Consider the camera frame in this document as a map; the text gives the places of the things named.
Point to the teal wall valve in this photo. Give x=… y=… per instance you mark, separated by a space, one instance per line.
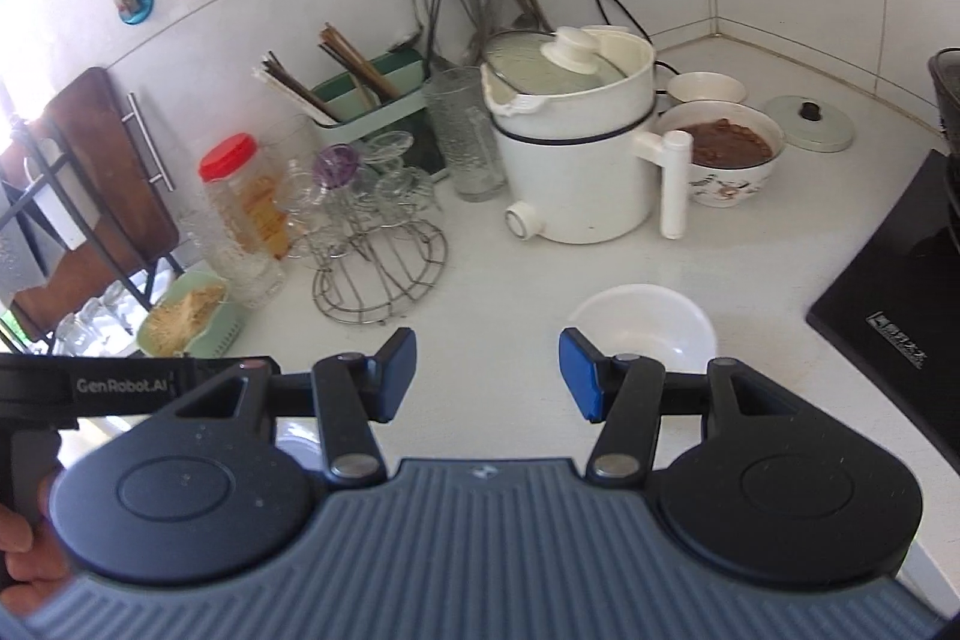
x=136 y=6

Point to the green chopstick holder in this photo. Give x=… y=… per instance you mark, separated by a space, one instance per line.
x=345 y=104

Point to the clear jar red lid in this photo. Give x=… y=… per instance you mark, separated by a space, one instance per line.
x=232 y=156

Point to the person's left hand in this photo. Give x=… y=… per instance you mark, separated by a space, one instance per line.
x=26 y=557

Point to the brown cooked food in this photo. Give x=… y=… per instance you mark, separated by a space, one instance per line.
x=731 y=144

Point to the glass pot lid white knob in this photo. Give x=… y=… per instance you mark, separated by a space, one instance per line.
x=574 y=48

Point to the pale green lid black knob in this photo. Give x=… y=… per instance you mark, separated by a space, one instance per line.
x=817 y=132

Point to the set of clear glass cups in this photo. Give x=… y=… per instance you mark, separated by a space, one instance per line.
x=337 y=212

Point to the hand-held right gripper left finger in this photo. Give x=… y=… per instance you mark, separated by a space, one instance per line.
x=396 y=377

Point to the pile of wooden toothpicks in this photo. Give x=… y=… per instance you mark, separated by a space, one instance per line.
x=180 y=317

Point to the small white bowl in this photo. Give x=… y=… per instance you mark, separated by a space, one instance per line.
x=705 y=85

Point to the plain white bowl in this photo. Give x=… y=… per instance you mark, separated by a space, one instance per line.
x=637 y=317

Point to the green plastic basket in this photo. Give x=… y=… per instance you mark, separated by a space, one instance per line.
x=221 y=336

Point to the white electric cooking pot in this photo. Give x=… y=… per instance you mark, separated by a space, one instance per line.
x=577 y=183

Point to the black induction cooktop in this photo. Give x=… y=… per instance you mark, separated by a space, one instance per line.
x=900 y=280

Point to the patterned ceramic bowl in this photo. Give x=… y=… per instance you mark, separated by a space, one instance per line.
x=720 y=186

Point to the dark metal dish rack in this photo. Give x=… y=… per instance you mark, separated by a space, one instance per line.
x=26 y=201

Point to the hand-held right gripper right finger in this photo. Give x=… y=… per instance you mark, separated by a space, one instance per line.
x=581 y=377

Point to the bundle of chopsticks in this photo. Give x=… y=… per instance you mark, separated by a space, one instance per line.
x=352 y=59

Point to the clear drinking glass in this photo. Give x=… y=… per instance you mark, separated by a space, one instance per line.
x=121 y=302
x=91 y=317

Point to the tall textured glass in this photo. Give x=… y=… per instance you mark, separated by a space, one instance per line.
x=465 y=138

